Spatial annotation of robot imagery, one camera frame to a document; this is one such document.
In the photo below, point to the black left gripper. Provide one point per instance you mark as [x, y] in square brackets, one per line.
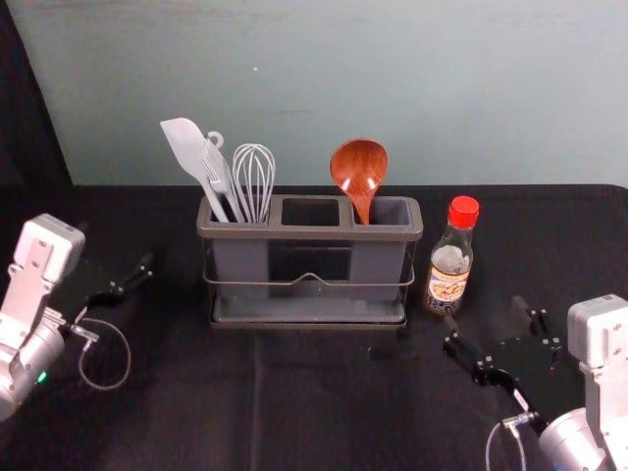
[86, 279]

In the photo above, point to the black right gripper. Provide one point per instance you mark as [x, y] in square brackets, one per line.
[535, 378]

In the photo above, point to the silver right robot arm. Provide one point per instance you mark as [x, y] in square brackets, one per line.
[598, 343]

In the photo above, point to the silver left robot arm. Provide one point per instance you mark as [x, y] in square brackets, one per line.
[29, 294]

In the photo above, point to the red-capped glass sauce bottle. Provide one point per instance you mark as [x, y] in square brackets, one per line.
[449, 275]

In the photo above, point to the grey plastic utensil holder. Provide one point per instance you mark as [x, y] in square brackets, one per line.
[240, 265]

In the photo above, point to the grey slotted utensil with loop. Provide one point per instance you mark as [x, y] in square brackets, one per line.
[216, 169]

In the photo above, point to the grey silicone spatula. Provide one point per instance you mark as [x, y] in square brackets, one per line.
[184, 144]

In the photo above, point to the grey drip tray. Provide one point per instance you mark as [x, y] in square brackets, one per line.
[304, 310]

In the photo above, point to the black table cloth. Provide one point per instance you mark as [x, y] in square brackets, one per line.
[294, 402]

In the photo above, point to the black backdrop cloth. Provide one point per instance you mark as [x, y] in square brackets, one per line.
[24, 98]

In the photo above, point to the brown wooden ladle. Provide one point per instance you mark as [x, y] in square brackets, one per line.
[358, 164]

